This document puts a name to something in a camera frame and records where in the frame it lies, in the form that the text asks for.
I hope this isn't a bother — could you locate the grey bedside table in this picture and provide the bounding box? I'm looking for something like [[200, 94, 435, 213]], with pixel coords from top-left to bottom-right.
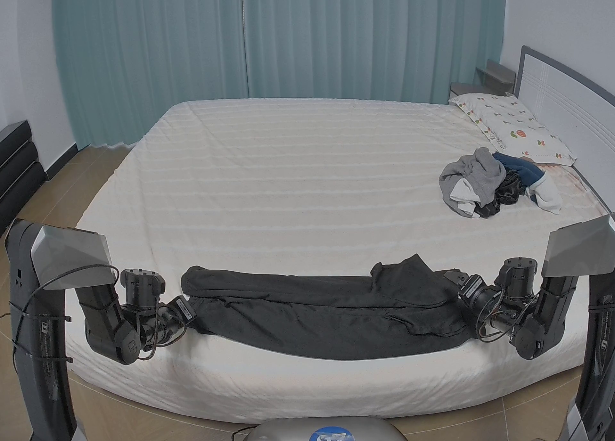
[[449, 59, 517, 103]]

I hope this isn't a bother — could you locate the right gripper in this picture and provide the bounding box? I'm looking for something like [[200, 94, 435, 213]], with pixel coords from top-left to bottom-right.
[[459, 274, 498, 310]]

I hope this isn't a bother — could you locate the black T-shirt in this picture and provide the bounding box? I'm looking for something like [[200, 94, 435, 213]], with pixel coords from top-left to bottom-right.
[[180, 253, 474, 360]]

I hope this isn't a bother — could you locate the blue-green curtain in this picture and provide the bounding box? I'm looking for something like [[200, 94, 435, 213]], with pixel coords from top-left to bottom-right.
[[52, 0, 248, 149], [240, 0, 507, 104]]

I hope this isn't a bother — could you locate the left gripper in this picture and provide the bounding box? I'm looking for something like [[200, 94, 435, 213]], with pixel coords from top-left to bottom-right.
[[166, 296, 199, 334]]

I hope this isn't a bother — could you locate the black chest of drawers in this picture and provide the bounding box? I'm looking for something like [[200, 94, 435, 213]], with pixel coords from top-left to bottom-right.
[[0, 119, 49, 233]]

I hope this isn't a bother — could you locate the white printed pillow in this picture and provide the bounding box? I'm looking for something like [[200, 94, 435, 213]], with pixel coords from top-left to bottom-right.
[[448, 93, 578, 168]]

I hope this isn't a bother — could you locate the bed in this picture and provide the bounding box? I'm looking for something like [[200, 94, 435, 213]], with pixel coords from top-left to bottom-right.
[[62, 45, 615, 423]]

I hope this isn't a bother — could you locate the pile of clothes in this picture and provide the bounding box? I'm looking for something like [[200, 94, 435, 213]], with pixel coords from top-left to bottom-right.
[[438, 147, 563, 219]]

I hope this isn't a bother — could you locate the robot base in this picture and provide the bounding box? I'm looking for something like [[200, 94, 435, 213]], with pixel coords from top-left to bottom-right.
[[250, 417, 409, 441]]

